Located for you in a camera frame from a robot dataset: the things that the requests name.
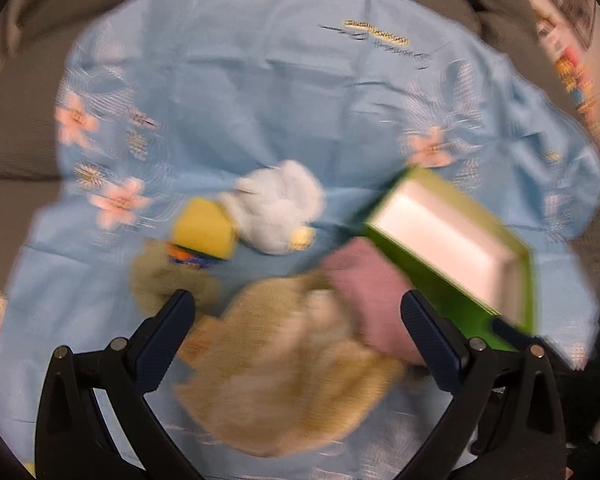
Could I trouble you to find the yellow green sponge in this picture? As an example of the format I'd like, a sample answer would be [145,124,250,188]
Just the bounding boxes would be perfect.
[170,197,237,260]

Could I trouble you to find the light blue plush toy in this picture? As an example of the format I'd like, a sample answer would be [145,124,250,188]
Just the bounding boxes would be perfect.
[219,159,326,256]

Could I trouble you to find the green cardboard box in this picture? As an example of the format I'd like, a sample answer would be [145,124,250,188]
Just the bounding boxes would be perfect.
[363,168,535,351]

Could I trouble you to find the yellow fluffy mitt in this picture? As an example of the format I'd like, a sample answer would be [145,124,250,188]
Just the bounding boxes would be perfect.
[174,270,403,457]

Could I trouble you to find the orange blue small packet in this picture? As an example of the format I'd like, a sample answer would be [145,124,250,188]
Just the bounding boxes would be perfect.
[166,244,215,269]

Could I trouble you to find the grey sofa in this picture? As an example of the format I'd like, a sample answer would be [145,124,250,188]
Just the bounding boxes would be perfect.
[0,0,576,285]

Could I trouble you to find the olive green cloth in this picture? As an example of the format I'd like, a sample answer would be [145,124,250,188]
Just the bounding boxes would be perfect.
[130,238,221,318]

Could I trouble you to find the colourful plush toy pile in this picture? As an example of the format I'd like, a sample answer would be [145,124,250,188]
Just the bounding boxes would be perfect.
[534,10,600,136]

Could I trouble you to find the purple mesh bath pouf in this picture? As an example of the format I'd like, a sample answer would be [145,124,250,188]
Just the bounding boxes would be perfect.
[321,237,425,366]

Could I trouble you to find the light blue floral cloth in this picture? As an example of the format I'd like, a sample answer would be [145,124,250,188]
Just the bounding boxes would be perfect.
[0,0,600,479]

